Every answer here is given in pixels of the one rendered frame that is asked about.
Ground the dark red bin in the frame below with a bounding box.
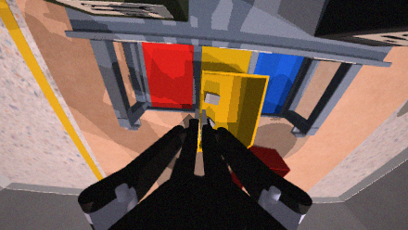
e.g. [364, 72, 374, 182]
[231, 146, 291, 188]

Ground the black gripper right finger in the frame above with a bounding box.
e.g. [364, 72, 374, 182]
[200, 109, 312, 230]

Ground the yellow bin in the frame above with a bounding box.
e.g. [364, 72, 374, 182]
[198, 70, 269, 152]

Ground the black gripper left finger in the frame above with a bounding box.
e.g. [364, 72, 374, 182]
[78, 109, 199, 230]

